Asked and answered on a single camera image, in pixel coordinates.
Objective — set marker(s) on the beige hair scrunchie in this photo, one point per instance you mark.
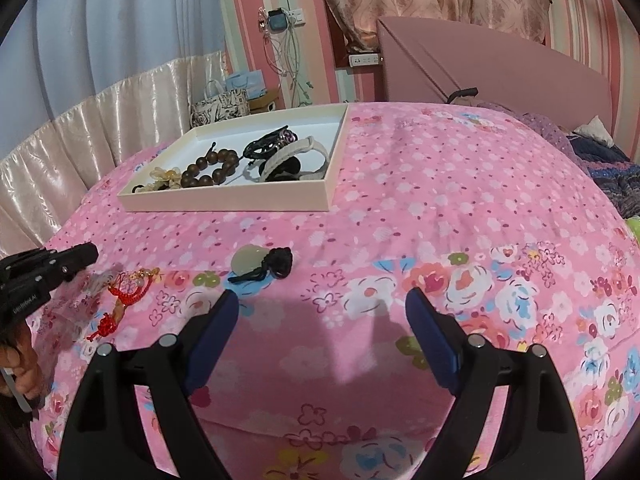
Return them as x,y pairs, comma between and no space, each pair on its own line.
167,176

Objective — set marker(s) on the clear plastic pouch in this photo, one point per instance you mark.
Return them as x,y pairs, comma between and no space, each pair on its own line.
65,320

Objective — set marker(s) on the wall socket with charger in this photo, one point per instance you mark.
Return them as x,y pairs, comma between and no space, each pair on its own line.
280,20

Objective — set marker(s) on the pale blue curtain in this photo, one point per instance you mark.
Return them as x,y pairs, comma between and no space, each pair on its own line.
115,15

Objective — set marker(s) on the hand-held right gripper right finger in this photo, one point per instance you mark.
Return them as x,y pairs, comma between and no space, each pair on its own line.
432,340

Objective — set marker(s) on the purple knitted blanket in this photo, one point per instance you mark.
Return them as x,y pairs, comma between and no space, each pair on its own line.
540,127

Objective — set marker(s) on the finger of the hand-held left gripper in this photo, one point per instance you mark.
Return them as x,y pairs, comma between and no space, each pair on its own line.
75,257
25,262

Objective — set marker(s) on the cream satin cloth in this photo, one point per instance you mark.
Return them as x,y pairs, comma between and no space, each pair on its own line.
100,120

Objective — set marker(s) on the person's left forearm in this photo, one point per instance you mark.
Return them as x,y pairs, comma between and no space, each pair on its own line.
12,430

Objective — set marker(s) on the white crumpled cloth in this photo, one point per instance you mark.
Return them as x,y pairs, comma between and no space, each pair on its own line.
592,129

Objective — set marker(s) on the red knotted charm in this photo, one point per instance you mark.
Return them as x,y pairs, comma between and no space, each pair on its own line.
122,295

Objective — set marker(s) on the person's left hand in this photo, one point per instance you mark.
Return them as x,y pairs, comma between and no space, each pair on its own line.
27,375

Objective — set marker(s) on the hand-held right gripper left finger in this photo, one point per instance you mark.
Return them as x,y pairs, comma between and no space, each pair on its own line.
215,335

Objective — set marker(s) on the light blue box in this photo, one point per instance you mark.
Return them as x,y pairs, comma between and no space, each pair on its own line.
245,82

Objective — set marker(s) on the green colourful blanket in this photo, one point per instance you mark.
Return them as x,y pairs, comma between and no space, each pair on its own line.
634,227

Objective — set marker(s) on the pink floral bedsheet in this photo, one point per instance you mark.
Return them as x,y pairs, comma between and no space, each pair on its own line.
425,220

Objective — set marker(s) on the white power strip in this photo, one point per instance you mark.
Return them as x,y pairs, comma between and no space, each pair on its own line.
363,59

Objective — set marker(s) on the pink headboard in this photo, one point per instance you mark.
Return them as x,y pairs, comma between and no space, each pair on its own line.
500,75

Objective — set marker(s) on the floral tote bag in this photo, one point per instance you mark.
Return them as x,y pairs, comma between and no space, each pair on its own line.
220,107

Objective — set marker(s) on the grey band wristwatch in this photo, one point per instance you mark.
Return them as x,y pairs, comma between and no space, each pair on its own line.
282,162

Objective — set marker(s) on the white shallow tray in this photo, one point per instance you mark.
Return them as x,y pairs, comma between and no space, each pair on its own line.
225,197

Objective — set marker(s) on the brown cardboard box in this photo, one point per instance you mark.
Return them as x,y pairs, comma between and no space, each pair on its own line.
265,101

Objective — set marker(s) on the dark patterned blanket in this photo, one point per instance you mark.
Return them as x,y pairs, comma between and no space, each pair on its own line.
610,170

